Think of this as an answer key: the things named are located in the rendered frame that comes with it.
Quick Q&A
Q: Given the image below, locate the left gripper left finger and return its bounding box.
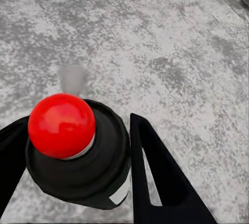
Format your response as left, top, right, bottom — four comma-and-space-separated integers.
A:
0, 116, 29, 219

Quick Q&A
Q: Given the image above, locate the insectifuge atomizer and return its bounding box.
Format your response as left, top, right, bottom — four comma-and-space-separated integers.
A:
25, 64, 132, 210

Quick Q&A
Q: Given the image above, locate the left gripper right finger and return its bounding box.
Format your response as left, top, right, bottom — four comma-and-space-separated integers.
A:
130, 114, 217, 224

